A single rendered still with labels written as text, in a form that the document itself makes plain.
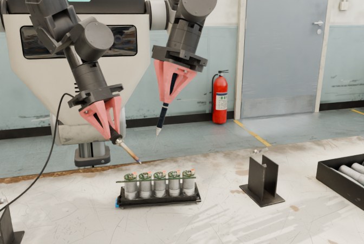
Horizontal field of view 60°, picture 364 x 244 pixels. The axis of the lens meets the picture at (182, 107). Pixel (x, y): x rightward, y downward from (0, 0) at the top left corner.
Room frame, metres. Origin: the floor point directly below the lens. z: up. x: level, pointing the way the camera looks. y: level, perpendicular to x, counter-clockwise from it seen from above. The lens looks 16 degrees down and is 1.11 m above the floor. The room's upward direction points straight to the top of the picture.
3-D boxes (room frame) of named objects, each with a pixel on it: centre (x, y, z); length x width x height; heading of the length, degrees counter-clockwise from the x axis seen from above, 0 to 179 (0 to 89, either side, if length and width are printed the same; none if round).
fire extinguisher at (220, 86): (3.19, -0.40, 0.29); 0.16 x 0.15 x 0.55; 105
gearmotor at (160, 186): (0.55, 0.04, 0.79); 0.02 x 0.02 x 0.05
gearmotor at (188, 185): (0.56, -0.01, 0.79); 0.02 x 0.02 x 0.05
